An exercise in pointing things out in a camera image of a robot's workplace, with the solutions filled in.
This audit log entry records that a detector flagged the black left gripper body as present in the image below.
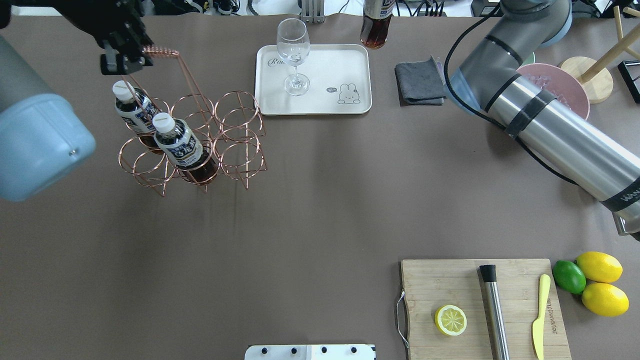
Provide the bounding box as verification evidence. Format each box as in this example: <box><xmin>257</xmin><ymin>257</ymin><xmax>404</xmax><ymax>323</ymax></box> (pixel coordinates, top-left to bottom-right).
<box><xmin>60</xmin><ymin>0</ymin><xmax>154</xmax><ymax>76</ymax></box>

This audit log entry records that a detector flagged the copper wire bottle basket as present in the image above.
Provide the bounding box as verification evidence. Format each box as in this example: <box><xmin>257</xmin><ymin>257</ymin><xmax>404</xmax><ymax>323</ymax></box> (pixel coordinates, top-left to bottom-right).
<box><xmin>100</xmin><ymin>45</ymin><xmax>267</xmax><ymax>196</ymax></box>

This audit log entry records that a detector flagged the tea bottle front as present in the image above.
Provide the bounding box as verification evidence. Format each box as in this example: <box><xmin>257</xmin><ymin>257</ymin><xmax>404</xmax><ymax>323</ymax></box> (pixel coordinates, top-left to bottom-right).
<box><xmin>359</xmin><ymin>0</ymin><xmax>396</xmax><ymax>49</ymax></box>

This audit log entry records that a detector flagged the tea bottle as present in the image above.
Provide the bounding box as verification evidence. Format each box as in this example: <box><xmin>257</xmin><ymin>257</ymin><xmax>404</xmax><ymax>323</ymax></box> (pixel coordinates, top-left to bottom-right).
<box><xmin>112</xmin><ymin>80</ymin><xmax>163</xmax><ymax>154</ymax></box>
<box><xmin>359</xmin><ymin>0</ymin><xmax>396</xmax><ymax>49</ymax></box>
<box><xmin>152</xmin><ymin>112</ymin><xmax>218</xmax><ymax>185</ymax></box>

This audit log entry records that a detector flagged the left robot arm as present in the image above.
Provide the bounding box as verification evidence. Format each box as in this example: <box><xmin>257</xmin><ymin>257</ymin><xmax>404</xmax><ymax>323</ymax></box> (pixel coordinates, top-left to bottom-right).
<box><xmin>0</xmin><ymin>0</ymin><xmax>153</xmax><ymax>202</ymax></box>

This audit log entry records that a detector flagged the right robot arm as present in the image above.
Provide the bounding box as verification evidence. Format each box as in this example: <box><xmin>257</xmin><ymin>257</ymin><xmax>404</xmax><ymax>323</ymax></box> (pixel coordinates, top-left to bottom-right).
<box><xmin>445</xmin><ymin>0</ymin><xmax>640</xmax><ymax>239</ymax></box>

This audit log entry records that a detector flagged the tea bottle middle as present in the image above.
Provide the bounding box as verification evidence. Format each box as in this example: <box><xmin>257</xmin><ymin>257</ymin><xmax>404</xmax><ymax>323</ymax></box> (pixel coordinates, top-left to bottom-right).
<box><xmin>152</xmin><ymin>112</ymin><xmax>218</xmax><ymax>185</ymax></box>

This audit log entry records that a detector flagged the clear wine glass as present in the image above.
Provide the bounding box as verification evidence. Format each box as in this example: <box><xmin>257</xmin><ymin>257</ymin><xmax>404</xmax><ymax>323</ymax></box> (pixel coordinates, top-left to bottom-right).
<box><xmin>276</xmin><ymin>18</ymin><xmax>311</xmax><ymax>96</ymax></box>

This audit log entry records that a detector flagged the cream serving tray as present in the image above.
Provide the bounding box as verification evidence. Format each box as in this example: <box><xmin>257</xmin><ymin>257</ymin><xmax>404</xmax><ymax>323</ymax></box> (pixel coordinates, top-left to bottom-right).
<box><xmin>254</xmin><ymin>44</ymin><xmax>373</xmax><ymax>116</ymax></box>

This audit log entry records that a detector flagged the grey folded cloth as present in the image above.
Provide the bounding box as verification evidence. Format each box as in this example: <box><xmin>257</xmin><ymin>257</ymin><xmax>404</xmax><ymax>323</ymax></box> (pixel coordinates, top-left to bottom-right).
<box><xmin>394</xmin><ymin>57</ymin><xmax>447</xmax><ymax>106</ymax></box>

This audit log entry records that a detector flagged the wooden cutting board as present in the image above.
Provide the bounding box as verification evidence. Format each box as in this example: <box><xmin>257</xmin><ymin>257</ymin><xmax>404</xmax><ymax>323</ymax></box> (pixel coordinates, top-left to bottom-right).
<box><xmin>400</xmin><ymin>259</ymin><xmax>552</xmax><ymax>360</ymax></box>

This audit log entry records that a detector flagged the pink bowl with ice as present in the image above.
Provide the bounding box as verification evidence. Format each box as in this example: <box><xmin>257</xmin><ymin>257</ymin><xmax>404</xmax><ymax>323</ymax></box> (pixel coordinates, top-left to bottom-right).
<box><xmin>518</xmin><ymin>63</ymin><xmax>591</xmax><ymax>120</ymax></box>

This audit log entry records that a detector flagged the half lemon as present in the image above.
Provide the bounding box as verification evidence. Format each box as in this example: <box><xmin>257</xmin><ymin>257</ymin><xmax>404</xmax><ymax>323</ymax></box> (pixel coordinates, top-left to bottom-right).
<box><xmin>434</xmin><ymin>304</ymin><xmax>467</xmax><ymax>337</ymax></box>

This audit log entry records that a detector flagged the wooden glass tree stand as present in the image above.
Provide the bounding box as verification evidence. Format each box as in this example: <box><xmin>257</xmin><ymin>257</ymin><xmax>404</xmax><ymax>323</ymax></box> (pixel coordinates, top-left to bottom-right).
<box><xmin>559</xmin><ymin>6</ymin><xmax>640</xmax><ymax>104</ymax></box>

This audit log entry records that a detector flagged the yellow peeler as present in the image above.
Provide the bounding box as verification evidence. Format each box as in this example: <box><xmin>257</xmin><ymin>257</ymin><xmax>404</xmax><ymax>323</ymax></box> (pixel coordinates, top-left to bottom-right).
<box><xmin>531</xmin><ymin>273</ymin><xmax>551</xmax><ymax>360</ymax></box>

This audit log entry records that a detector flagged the black glass tray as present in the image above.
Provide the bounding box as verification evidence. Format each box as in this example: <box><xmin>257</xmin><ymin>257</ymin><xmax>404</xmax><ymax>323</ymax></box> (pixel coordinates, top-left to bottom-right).
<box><xmin>617</xmin><ymin>60</ymin><xmax>640</xmax><ymax>105</ymax></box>

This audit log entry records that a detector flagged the green lime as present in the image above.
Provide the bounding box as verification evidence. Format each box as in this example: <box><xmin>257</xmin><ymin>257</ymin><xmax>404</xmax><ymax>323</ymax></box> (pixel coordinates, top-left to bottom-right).
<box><xmin>551</xmin><ymin>260</ymin><xmax>586</xmax><ymax>295</ymax></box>

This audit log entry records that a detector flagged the yellow lemon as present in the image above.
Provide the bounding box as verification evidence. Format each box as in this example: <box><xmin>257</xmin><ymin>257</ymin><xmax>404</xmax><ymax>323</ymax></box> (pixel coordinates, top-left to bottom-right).
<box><xmin>574</xmin><ymin>251</ymin><xmax>624</xmax><ymax>284</ymax></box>
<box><xmin>582</xmin><ymin>282</ymin><xmax>630</xmax><ymax>317</ymax></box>

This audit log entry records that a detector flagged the tea bottle near handle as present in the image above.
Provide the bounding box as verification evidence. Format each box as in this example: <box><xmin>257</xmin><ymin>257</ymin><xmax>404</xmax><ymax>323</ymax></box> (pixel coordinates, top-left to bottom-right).
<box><xmin>112</xmin><ymin>80</ymin><xmax>163</xmax><ymax>154</ymax></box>

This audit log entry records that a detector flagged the aluminium frame post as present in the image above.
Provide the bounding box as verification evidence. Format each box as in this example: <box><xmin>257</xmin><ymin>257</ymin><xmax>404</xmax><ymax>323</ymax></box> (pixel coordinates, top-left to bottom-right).
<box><xmin>298</xmin><ymin>0</ymin><xmax>326</xmax><ymax>24</ymax></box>

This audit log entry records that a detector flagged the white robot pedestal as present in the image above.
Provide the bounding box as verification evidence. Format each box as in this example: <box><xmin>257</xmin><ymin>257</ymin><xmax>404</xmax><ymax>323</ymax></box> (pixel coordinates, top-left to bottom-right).
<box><xmin>244</xmin><ymin>343</ymin><xmax>377</xmax><ymax>360</ymax></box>

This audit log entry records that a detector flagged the black handled knife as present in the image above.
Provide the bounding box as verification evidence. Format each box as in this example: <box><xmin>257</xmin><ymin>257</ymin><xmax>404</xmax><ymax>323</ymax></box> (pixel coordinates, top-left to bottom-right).
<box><xmin>478</xmin><ymin>264</ymin><xmax>511</xmax><ymax>360</ymax></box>

